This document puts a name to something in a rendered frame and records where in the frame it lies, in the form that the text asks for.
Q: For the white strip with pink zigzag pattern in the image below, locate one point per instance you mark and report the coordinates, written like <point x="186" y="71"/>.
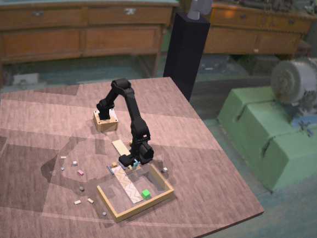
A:
<point x="118" y="171"/>

